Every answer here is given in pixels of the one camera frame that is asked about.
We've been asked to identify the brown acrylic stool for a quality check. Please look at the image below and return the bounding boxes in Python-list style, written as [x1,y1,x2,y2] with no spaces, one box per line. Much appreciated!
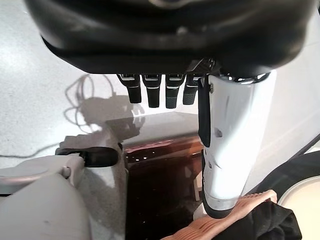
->
[106,111,208,240]

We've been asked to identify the silver left robot leg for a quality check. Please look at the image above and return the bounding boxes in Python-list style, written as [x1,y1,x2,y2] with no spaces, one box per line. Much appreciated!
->
[0,146,120,240]

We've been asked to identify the round washing machine door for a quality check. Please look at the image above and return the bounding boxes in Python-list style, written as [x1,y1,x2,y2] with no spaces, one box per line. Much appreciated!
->
[243,149,320,240]

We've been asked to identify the black garment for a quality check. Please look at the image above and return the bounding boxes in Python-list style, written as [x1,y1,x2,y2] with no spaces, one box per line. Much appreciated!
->
[238,199,303,240]

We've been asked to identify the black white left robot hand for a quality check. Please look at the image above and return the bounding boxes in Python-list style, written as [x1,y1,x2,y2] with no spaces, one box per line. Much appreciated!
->
[23,0,317,220]

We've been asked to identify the wicker laundry basket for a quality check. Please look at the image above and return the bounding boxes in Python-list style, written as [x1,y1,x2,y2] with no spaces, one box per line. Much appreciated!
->
[171,189,278,240]

